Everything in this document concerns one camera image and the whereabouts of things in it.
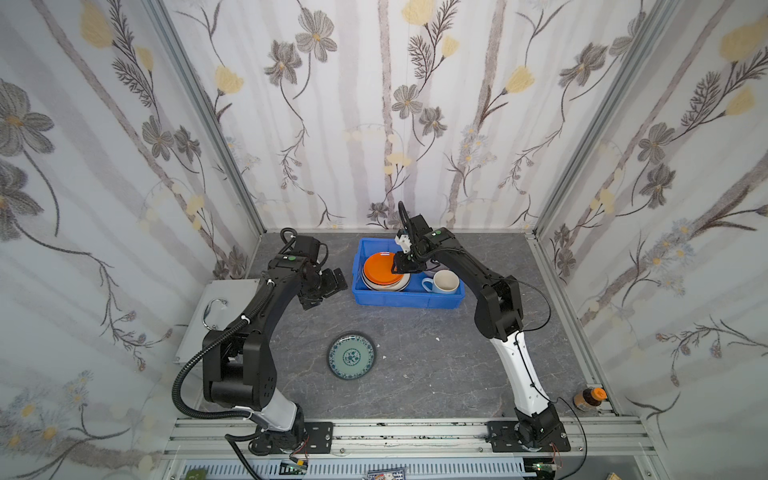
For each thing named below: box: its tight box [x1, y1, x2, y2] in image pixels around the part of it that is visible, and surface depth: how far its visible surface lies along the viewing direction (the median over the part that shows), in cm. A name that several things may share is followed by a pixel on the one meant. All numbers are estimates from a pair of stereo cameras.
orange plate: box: [364, 252, 404, 285], surface depth 103 cm
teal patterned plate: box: [328, 334, 375, 380], surface depth 90 cm
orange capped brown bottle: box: [573, 387, 607, 411], surface depth 76 cm
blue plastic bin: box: [351, 237, 466, 309], surface depth 100 cm
